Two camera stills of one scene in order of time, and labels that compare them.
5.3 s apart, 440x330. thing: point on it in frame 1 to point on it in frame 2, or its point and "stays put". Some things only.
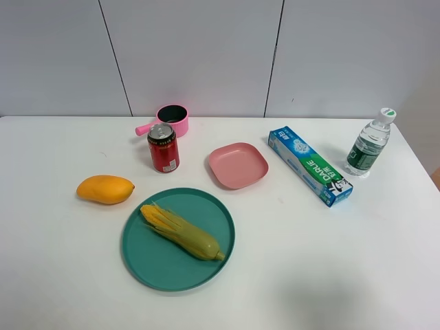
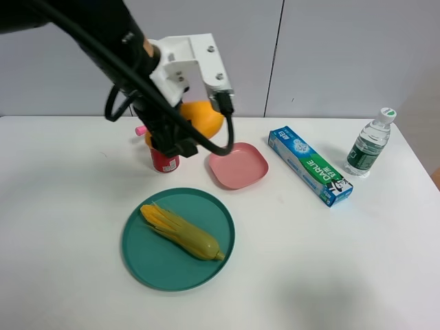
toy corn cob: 181,232 stays put
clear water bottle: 368,144 stays put
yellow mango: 105,189 to 200,114
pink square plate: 237,165 stays put
